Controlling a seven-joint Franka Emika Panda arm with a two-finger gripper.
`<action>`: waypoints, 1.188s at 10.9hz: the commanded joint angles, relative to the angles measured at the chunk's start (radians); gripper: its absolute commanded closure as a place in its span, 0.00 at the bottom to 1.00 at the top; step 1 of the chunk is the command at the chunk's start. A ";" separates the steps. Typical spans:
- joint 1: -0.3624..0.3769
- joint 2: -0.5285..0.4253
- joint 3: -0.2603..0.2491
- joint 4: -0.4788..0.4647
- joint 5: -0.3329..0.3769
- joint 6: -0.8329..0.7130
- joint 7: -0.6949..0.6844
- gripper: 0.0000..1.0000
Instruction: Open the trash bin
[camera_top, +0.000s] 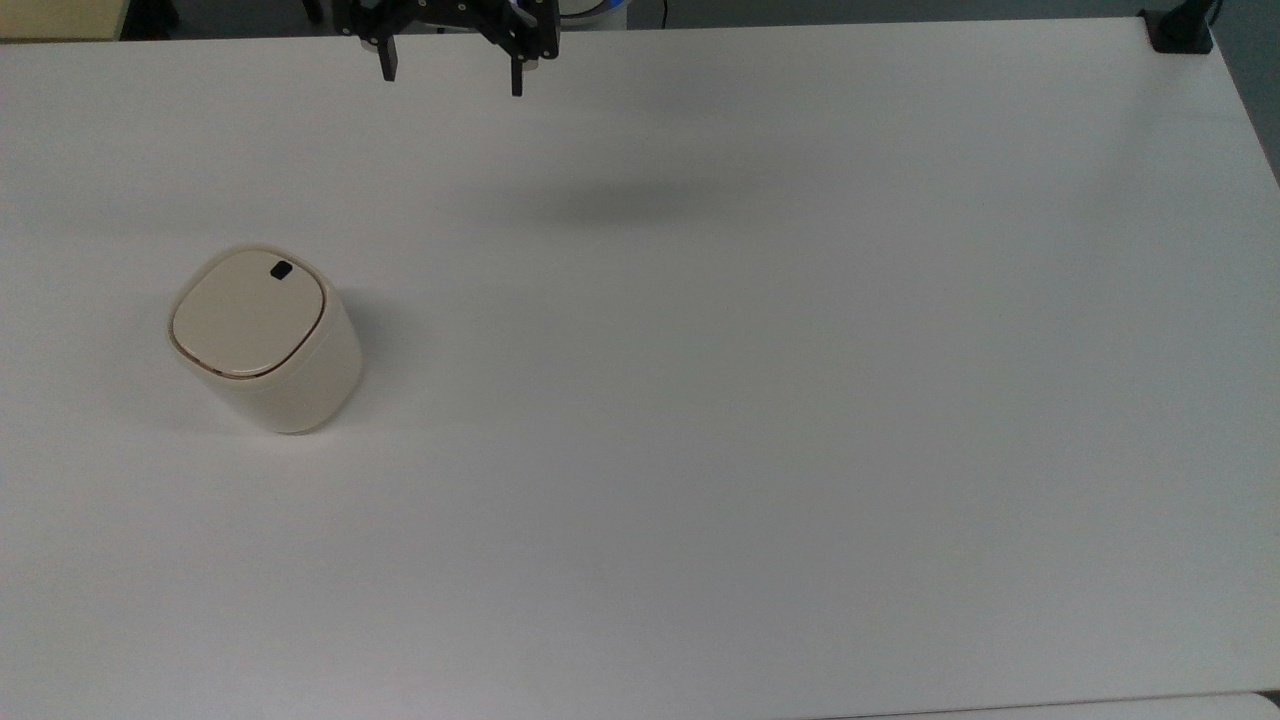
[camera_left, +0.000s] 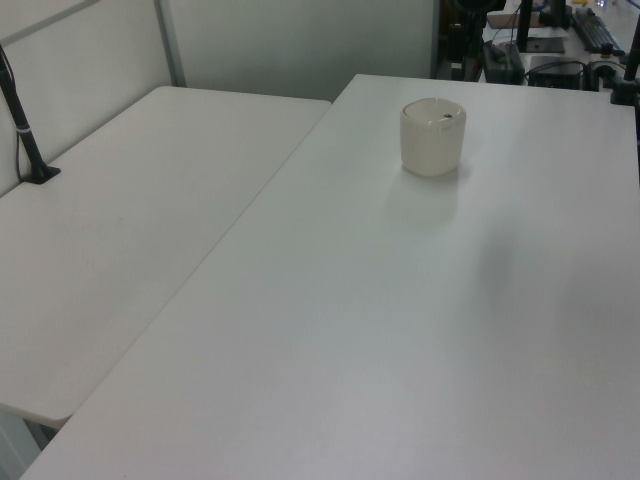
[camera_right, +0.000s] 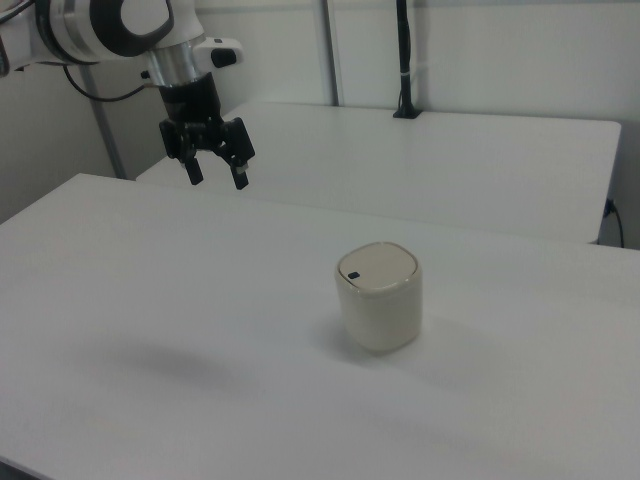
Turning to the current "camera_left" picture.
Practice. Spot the folded black tripod legs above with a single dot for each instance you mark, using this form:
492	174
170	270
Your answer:
595	30

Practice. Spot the white side table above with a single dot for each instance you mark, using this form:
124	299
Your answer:
125	225

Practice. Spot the black electronics box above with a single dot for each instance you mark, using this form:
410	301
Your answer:
556	73

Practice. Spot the black camera pole stand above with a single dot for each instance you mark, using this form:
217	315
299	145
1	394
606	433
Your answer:
26	136

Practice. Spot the black clamp with pole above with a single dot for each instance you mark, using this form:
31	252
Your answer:
625	93

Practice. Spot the black tripod stand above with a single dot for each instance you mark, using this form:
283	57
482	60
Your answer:
467	35

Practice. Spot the cream plastic trash bin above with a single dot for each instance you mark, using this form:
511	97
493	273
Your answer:
433	150

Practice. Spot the black case with green parts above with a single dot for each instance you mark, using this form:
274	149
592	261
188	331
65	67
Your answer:
502	64

